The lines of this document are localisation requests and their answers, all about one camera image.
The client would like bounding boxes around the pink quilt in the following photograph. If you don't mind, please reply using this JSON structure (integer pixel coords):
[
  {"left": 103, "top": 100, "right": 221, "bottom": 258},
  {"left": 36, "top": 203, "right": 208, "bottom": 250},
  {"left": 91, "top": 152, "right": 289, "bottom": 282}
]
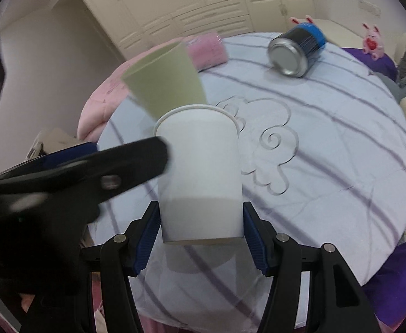
[{"left": 77, "top": 35, "right": 196, "bottom": 143}]

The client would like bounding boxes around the white paper cup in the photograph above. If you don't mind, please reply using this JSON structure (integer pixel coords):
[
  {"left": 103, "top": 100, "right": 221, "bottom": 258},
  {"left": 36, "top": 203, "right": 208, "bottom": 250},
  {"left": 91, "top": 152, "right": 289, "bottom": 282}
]
[{"left": 153, "top": 104, "right": 244, "bottom": 247}]

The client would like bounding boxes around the light blue striped blanket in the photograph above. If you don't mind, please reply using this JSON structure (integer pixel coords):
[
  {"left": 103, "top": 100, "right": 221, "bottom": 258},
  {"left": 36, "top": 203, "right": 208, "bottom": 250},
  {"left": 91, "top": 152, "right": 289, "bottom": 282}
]
[{"left": 85, "top": 32, "right": 406, "bottom": 331}]

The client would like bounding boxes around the cream wardrobe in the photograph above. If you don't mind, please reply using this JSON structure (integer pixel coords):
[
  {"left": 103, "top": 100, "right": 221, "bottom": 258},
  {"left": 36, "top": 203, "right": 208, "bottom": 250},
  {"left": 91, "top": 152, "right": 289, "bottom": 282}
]
[{"left": 63, "top": 0, "right": 317, "bottom": 62}]

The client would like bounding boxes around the blue metal can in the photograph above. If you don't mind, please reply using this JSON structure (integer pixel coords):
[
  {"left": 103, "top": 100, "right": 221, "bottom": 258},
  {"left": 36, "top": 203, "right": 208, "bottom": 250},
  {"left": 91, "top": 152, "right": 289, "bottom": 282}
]
[{"left": 267, "top": 23, "right": 327, "bottom": 78}]

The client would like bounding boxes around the green paper cup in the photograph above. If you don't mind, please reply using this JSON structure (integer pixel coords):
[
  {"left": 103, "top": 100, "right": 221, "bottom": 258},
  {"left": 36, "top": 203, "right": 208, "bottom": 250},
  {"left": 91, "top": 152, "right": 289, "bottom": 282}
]
[{"left": 120, "top": 41, "right": 208, "bottom": 119}]

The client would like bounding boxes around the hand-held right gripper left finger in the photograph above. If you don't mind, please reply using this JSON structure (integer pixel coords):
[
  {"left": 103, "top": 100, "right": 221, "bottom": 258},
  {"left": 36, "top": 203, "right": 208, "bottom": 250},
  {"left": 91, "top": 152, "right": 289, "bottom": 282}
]
[{"left": 80, "top": 201, "right": 162, "bottom": 333}]

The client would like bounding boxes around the purple bed sheet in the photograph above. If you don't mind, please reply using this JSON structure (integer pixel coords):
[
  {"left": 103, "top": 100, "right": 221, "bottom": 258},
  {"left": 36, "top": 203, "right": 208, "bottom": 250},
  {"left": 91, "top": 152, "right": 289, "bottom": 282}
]
[{"left": 340, "top": 47, "right": 406, "bottom": 333}]

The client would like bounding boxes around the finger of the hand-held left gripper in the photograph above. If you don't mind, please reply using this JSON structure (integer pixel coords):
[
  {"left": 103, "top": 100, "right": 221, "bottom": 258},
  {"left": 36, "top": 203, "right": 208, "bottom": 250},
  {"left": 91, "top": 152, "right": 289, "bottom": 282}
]
[
  {"left": 0, "top": 141, "right": 99, "bottom": 181},
  {"left": 0, "top": 135, "right": 170, "bottom": 205}
]

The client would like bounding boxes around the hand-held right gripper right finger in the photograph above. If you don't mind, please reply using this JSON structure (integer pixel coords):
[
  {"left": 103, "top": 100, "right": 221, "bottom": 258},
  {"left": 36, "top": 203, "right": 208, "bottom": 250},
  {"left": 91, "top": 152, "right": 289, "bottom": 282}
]
[{"left": 243, "top": 202, "right": 377, "bottom": 333}]

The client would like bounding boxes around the wall switch panel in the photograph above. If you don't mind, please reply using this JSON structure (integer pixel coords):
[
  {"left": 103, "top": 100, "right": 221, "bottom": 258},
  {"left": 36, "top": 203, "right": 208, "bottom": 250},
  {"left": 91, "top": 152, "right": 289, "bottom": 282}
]
[{"left": 358, "top": 0, "right": 380, "bottom": 14}]

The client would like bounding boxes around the pink bunny plush toy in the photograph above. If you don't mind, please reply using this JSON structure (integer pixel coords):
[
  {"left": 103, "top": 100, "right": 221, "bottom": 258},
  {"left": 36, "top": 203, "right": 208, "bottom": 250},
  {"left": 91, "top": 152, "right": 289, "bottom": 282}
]
[
  {"left": 290, "top": 15, "right": 315, "bottom": 26},
  {"left": 362, "top": 22, "right": 387, "bottom": 62}
]

